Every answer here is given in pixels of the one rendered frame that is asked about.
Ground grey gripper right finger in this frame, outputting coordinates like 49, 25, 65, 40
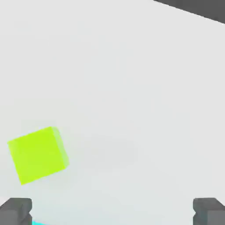
192, 197, 225, 225

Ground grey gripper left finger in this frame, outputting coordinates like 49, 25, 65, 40
0, 197, 33, 225

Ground small yellow-green cube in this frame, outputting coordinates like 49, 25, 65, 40
7, 126, 70, 186

